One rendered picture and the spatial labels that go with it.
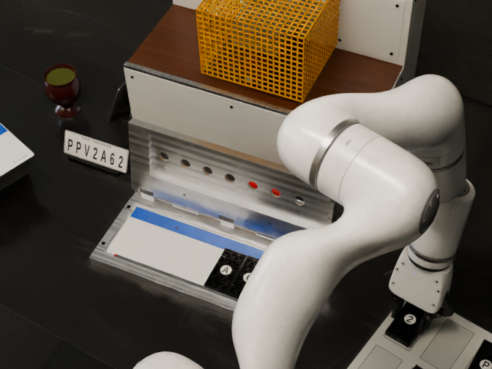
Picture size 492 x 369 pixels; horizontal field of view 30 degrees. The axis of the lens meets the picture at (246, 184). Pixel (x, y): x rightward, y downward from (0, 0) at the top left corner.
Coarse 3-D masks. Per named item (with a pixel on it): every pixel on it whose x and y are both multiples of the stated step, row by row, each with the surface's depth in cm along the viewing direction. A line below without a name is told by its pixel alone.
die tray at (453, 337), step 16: (384, 320) 174; (432, 320) 173; (448, 320) 173; (464, 320) 173; (384, 336) 171; (416, 336) 171; (432, 336) 171; (448, 336) 171; (464, 336) 171; (480, 336) 171; (368, 352) 169; (384, 352) 169; (400, 352) 169; (416, 352) 169; (432, 352) 169; (448, 352) 169; (464, 352) 169; (352, 368) 167; (368, 368) 167; (384, 368) 167; (400, 368) 167; (432, 368) 167; (448, 368) 167; (464, 368) 166
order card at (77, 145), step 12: (72, 132) 202; (72, 144) 203; (84, 144) 201; (96, 144) 200; (108, 144) 199; (84, 156) 202; (96, 156) 201; (108, 156) 200; (120, 156) 199; (120, 168) 200
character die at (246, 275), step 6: (246, 258) 181; (252, 258) 182; (246, 264) 180; (252, 264) 181; (240, 270) 179; (246, 270) 179; (252, 270) 180; (240, 276) 179; (246, 276) 178; (234, 282) 178; (240, 282) 178; (246, 282) 178; (234, 288) 177; (240, 288) 177; (228, 294) 176; (234, 294) 176
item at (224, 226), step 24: (144, 192) 193; (120, 216) 191; (168, 216) 191; (192, 216) 190; (240, 240) 186; (264, 240) 186; (96, 264) 185; (120, 264) 182; (168, 288) 179; (192, 288) 178
